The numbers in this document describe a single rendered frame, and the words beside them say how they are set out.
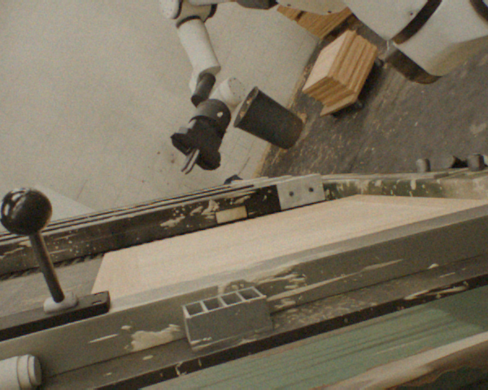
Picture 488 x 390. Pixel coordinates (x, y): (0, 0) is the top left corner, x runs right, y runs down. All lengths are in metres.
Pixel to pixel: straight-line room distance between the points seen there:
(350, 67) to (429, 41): 3.45
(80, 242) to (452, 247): 0.86
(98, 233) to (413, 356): 1.00
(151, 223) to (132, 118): 4.82
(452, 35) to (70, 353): 0.45
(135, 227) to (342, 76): 2.96
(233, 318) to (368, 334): 0.18
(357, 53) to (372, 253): 3.58
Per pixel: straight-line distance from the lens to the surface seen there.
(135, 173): 5.85
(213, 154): 1.05
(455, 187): 0.82
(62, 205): 4.45
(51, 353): 0.44
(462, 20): 0.51
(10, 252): 1.19
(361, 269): 0.48
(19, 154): 5.96
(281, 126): 5.11
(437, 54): 0.52
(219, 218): 1.18
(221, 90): 1.16
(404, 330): 0.25
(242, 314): 0.40
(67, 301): 0.45
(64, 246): 1.17
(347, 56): 3.97
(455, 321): 0.25
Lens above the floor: 1.35
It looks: 13 degrees down
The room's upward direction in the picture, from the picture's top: 62 degrees counter-clockwise
